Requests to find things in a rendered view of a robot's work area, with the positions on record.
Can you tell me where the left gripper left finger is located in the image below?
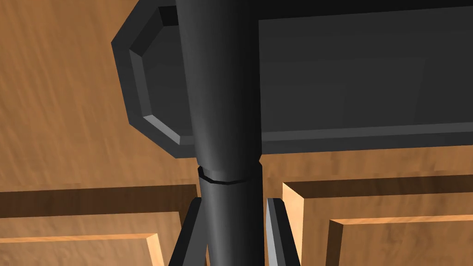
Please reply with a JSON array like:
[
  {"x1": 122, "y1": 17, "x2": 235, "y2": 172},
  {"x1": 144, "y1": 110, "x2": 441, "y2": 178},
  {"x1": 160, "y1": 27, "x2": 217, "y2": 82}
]
[{"x1": 168, "y1": 197, "x2": 210, "y2": 266}]

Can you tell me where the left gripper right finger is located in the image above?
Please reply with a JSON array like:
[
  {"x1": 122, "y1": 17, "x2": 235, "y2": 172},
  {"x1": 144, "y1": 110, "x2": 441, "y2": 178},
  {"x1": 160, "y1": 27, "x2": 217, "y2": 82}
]
[{"x1": 265, "y1": 198, "x2": 301, "y2": 266}]

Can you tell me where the brown wooden door leaf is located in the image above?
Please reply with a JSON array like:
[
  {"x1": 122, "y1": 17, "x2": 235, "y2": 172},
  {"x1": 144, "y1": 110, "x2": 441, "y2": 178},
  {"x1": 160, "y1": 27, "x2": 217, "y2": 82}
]
[{"x1": 0, "y1": 0, "x2": 473, "y2": 266}]

